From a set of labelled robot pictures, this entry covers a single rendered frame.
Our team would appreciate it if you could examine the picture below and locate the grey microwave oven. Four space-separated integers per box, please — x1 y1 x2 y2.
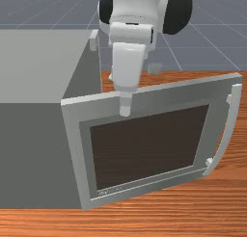
0 28 103 210

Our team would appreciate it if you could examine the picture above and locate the grey microwave door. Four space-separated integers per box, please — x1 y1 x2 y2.
60 71 244 212

